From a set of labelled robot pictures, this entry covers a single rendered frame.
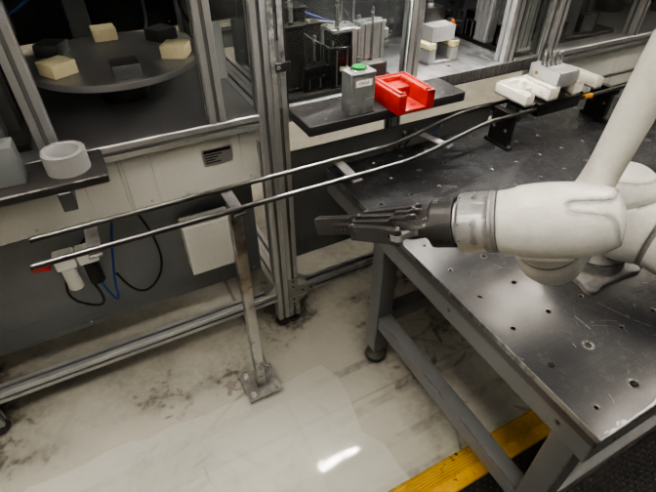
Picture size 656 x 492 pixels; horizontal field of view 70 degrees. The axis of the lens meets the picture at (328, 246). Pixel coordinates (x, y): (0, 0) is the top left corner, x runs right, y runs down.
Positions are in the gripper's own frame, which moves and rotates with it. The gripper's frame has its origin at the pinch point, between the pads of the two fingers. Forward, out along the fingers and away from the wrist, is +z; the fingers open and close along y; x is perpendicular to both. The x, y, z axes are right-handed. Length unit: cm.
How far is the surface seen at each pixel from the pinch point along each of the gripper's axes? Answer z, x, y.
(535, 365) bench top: -29, 39, -18
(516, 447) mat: -20, 99, -55
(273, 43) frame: 34, -33, -49
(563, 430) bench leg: -34, 48, -12
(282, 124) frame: 40, -11, -55
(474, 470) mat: -9, 99, -42
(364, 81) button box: 14, -19, -58
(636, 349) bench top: -48, 42, -31
